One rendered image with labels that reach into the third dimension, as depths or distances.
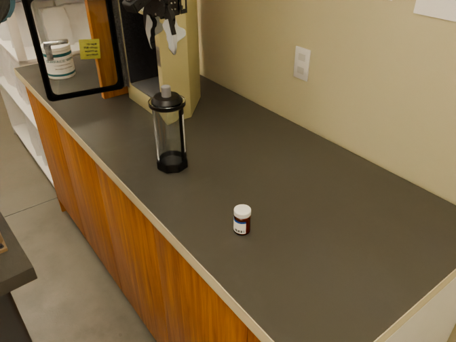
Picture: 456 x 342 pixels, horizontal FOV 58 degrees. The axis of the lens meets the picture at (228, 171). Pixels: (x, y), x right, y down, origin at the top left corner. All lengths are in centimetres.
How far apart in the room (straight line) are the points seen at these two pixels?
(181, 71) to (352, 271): 92
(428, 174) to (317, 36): 57
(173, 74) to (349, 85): 61
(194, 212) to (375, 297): 50
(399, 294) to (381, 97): 63
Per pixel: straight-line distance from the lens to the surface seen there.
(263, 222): 111
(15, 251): 115
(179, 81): 155
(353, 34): 140
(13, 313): 125
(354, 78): 142
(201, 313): 123
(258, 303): 92
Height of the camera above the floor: 166
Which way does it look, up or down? 34 degrees down
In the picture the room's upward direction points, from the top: straight up
